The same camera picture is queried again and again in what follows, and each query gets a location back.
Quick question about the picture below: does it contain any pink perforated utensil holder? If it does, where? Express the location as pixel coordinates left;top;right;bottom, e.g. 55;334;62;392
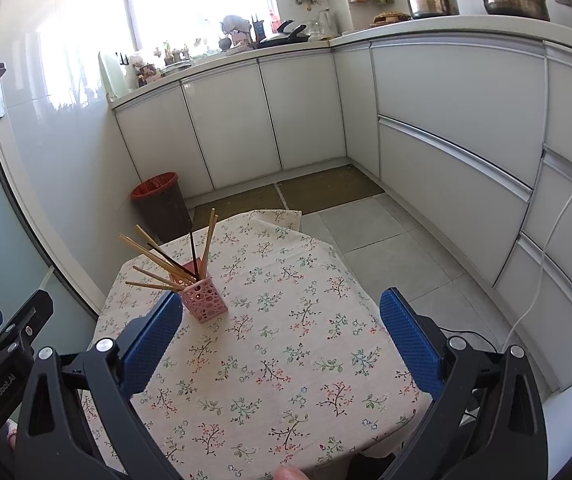
179;271;227;323

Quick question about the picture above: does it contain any black chopstick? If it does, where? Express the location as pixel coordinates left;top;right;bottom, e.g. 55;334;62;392
147;243;195;278
188;216;200;281

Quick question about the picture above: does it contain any left hand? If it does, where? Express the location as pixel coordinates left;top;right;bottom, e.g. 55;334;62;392
5;419;17;451

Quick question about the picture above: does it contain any right hand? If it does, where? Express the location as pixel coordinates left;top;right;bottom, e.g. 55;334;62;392
273;465;310;480

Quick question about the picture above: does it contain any floral tablecloth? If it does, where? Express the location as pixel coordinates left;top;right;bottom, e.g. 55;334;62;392
132;209;430;479

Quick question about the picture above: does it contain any brown trash bin red liner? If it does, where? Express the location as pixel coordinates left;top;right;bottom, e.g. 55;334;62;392
130;172;191;243

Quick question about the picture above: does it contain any brown floor mat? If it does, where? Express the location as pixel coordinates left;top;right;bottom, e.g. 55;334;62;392
191;165;383;230

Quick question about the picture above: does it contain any black frying pan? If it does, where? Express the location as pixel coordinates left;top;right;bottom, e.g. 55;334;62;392
258;20;310;49

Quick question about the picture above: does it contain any steel kettle pot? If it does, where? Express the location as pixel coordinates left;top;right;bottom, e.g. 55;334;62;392
406;0;459;20

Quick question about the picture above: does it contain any white power cable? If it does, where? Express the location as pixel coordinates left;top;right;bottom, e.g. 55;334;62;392
502;31;572;354

